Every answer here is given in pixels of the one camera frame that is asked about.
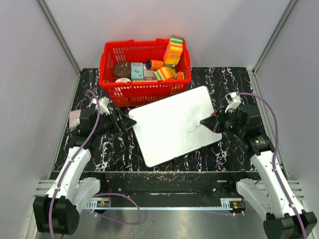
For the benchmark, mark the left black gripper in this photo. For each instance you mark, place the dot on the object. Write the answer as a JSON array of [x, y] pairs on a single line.
[[125, 122]]

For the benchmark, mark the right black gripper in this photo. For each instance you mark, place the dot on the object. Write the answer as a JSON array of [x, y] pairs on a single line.
[[214, 123]]

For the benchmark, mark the red capped whiteboard marker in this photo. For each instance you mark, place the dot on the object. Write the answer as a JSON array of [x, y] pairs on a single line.
[[197, 126]]

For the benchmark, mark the white whiteboard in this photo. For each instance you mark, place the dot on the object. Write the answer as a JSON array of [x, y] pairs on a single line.
[[162, 129]]

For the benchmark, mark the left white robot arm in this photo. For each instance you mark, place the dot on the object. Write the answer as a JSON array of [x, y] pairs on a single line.
[[58, 210]]

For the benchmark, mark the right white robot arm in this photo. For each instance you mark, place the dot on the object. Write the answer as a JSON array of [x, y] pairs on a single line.
[[282, 214]]

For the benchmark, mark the white round lid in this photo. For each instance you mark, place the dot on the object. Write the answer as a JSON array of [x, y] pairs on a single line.
[[123, 80]]

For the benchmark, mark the brown chocolate muffin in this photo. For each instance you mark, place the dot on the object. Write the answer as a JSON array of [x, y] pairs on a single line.
[[122, 70]]

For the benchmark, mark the teal small box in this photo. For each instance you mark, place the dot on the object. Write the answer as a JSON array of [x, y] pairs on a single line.
[[137, 71]]

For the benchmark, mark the orange snack packet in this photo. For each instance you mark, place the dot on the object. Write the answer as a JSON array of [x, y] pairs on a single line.
[[179, 76]]

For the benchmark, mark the yellow green sponge pack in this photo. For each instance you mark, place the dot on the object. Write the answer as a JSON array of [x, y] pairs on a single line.
[[164, 73]]

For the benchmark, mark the orange blue can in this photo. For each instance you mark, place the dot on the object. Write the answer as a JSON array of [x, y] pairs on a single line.
[[154, 64]]

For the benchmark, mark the orange juice carton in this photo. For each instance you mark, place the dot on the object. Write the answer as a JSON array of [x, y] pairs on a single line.
[[173, 51]]

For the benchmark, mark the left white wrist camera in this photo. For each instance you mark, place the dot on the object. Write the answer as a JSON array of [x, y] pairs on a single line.
[[102, 106]]

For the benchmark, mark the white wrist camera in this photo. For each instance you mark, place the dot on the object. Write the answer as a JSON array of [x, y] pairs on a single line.
[[233, 101], [102, 106]]

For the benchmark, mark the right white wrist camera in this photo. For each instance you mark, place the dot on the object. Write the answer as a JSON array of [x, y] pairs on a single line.
[[233, 101]]

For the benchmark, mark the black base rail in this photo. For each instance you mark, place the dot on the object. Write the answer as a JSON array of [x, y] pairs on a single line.
[[173, 189]]

